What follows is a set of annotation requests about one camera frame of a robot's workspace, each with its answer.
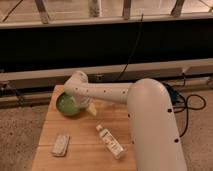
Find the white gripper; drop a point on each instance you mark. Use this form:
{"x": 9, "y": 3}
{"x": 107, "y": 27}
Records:
{"x": 81, "y": 102}

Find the green ceramic bowl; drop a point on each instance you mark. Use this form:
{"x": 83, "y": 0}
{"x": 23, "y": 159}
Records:
{"x": 66, "y": 106}

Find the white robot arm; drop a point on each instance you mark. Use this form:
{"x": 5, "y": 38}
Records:
{"x": 154, "y": 130}

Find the translucent plastic cup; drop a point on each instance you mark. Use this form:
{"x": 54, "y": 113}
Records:
{"x": 92, "y": 109}

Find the clear plastic bottle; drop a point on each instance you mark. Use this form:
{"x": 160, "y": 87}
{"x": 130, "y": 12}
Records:
{"x": 110, "y": 141}

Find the blue power adapter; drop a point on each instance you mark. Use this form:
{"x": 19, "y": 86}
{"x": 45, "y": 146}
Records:
{"x": 173, "y": 95}

